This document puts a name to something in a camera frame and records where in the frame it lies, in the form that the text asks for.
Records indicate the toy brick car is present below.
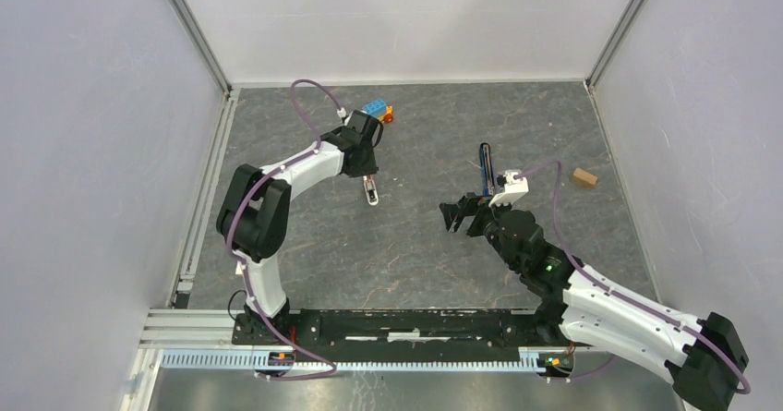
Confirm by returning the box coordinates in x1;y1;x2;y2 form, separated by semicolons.
361;99;394;124

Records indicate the white cable duct strip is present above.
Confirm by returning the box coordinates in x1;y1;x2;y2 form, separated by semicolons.
161;349;545;374

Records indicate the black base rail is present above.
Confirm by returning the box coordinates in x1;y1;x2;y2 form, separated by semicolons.
231;308;574;364

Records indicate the small wooden block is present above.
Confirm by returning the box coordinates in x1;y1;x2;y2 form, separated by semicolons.
570;167;598;189

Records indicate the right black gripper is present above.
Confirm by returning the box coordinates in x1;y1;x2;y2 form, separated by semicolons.
439;192;520;272

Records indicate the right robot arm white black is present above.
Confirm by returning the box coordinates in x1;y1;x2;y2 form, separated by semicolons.
439;192;749;410

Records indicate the blue stapler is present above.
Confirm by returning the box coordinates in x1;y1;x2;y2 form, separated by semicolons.
479;142;496;196

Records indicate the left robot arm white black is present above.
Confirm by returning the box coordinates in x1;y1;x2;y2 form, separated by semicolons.
216;110;384;345

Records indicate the pink white staple remover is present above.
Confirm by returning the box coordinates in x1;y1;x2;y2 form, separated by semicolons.
363;175;379;206

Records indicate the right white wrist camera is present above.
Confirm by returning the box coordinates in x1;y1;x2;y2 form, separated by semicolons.
488;170;529;207

